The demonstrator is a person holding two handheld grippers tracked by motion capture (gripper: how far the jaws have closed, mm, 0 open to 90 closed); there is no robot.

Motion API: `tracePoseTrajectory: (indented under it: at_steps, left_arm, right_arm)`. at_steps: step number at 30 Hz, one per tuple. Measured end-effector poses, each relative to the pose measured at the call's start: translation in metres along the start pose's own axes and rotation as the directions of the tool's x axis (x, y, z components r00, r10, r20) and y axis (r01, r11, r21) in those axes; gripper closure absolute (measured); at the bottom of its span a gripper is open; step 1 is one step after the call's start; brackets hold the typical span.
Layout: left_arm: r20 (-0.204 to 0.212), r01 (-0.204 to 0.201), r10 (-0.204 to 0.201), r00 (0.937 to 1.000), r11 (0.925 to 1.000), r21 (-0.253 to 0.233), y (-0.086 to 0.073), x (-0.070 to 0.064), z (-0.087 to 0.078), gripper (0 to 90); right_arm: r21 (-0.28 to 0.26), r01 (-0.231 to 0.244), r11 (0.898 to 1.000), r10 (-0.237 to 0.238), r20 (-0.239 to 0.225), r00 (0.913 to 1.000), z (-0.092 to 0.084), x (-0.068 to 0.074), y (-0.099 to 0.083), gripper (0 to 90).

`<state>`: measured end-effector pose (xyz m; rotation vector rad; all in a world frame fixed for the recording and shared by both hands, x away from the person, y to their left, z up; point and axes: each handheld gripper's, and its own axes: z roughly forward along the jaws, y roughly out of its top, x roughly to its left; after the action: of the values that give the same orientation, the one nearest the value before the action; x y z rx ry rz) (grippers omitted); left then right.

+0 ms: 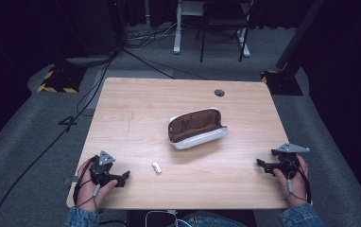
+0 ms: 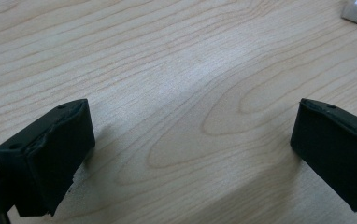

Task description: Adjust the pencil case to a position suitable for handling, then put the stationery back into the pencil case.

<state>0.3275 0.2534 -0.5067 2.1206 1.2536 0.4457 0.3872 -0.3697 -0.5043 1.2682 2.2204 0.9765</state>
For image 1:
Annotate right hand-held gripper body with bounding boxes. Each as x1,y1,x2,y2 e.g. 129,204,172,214
270,142,311,179

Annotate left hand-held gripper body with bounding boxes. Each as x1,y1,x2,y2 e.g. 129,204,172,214
89,150,124,187

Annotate person's left hand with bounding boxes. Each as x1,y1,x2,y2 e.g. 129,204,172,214
76,156,119,213

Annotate person's right hand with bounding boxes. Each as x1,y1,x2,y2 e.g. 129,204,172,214
272,154,311,208

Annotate small white eraser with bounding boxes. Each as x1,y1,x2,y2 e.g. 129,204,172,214
151,161,163,175

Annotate white pencil case brown lining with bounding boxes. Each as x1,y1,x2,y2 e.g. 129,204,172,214
167,107,229,150

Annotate black yellow striped stand base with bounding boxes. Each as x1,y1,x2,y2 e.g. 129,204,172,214
37,64,88,95
261,68,304,96

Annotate person's denim legs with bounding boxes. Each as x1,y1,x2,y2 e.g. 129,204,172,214
168,210,248,227

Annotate black slanted stand pole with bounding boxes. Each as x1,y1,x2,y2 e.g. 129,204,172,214
275,0,327,71

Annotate black chair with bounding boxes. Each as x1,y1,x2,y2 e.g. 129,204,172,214
198,0,256,63

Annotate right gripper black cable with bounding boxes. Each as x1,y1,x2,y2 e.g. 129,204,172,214
283,156,313,205

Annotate white cable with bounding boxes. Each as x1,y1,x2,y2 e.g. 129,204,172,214
145,209,193,227

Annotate long black floor cable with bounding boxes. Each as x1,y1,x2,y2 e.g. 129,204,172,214
0,51,118,227

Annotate bundle of floor cables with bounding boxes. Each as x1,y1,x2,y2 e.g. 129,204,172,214
126,24,177,49

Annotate white desk frame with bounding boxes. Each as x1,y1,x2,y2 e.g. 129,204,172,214
172,0,251,59

